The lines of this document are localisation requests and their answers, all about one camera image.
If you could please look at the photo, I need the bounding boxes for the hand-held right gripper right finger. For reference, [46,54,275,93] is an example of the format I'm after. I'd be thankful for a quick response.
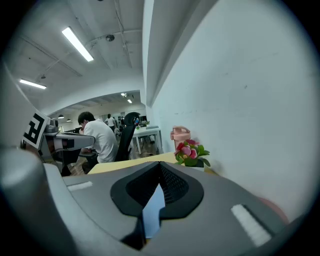
[145,161,288,256]

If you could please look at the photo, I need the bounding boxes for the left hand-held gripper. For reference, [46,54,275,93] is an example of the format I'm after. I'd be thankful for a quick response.
[0,62,97,177]

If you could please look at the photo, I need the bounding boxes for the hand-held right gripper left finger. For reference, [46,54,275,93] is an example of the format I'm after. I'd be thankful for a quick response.
[62,161,161,251]

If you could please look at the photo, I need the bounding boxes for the blue big plate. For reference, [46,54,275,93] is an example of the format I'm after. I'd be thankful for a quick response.
[142,183,166,239]

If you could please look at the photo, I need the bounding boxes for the pink big plate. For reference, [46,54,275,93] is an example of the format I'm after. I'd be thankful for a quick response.
[257,196,290,225]

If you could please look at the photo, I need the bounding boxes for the person's left forearm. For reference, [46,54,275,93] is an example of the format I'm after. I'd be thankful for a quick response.
[23,144,43,162]

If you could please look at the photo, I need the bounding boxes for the black office chair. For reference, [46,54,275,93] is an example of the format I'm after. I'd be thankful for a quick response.
[114,112,141,163]

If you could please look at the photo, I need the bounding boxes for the potted pink flowers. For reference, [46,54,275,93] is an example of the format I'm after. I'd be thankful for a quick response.
[174,139,212,173]

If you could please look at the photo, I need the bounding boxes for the white desk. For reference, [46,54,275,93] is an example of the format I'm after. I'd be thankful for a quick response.
[131,126,164,155]

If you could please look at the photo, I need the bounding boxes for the long ceiling light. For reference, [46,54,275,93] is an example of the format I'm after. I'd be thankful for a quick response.
[61,26,95,63]
[19,78,48,90]

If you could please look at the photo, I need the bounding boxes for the pink water bottle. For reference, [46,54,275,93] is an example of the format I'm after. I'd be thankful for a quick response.
[170,125,192,151]

